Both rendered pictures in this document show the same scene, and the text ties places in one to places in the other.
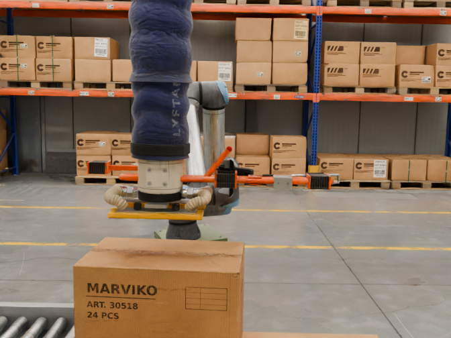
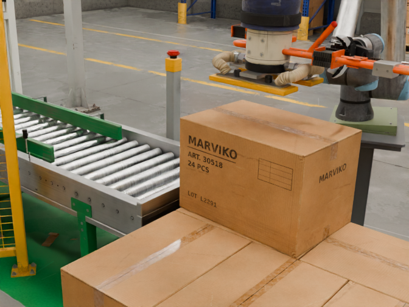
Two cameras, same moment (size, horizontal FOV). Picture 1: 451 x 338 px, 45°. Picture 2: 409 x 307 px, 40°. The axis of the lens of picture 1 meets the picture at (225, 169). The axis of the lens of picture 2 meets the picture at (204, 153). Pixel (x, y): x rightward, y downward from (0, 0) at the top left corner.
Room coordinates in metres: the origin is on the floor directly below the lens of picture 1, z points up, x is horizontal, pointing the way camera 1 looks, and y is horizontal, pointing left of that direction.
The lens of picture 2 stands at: (0.22, -0.89, 1.63)
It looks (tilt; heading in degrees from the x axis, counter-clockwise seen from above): 21 degrees down; 38
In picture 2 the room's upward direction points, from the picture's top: 1 degrees clockwise
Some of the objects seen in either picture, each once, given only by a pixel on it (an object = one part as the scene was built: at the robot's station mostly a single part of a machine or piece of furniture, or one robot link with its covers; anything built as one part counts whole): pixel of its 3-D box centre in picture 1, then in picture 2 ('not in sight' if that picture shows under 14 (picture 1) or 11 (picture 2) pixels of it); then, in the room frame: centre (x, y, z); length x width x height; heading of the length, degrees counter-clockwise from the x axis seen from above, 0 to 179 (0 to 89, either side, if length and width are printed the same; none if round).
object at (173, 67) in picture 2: not in sight; (173, 143); (2.55, 1.17, 0.50); 0.07 x 0.07 x 1.00; 89
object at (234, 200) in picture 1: (227, 193); (364, 74); (2.38, -0.01, 1.13); 0.12 x 0.09 x 0.12; 100
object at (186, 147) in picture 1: (160, 147); (271, 16); (2.06, 0.25, 1.36); 0.23 x 0.23 x 0.04
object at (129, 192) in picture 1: (160, 194); (267, 64); (2.05, 0.25, 1.18); 0.34 x 0.25 x 0.06; 89
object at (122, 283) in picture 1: (165, 301); (266, 170); (2.06, 0.23, 0.74); 0.60 x 0.40 x 0.40; 86
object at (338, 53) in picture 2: (225, 179); (327, 57); (2.05, 0.00, 1.24); 0.10 x 0.08 x 0.06; 179
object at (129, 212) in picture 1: (156, 209); (252, 79); (1.96, 0.25, 1.14); 0.34 x 0.10 x 0.05; 89
